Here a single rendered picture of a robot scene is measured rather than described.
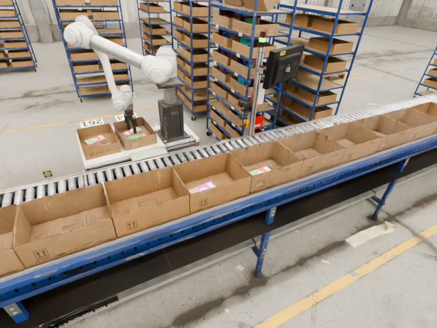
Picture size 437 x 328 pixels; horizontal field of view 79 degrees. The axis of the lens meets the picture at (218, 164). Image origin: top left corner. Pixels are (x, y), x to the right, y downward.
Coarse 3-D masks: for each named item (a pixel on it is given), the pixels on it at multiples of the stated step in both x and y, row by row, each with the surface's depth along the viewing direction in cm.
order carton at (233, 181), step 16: (192, 160) 167; (208, 160) 173; (224, 160) 179; (192, 176) 174; (208, 176) 180; (224, 176) 181; (240, 176) 169; (208, 192) 146; (224, 192) 152; (240, 192) 159; (192, 208) 148; (208, 208) 154
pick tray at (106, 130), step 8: (80, 128) 235; (88, 128) 239; (96, 128) 242; (104, 128) 246; (112, 128) 237; (80, 136) 238; (88, 136) 242; (96, 136) 243; (104, 136) 244; (112, 136) 244; (96, 144) 231; (112, 144) 218; (88, 152) 211; (96, 152) 214; (104, 152) 218; (112, 152) 221
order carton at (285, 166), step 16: (256, 144) 186; (272, 144) 193; (240, 160) 186; (256, 160) 194; (272, 160) 199; (288, 160) 185; (256, 176) 158; (272, 176) 166; (288, 176) 173; (256, 192) 167
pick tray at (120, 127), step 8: (136, 120) 258; (144, 120) 255; (120, 128) 254; (144, 128) 259; (120, 136) 229; (144, 136) 229; (152, 136) 233; (128, 144) 225; (136, 144) 229; (144, 144) 233
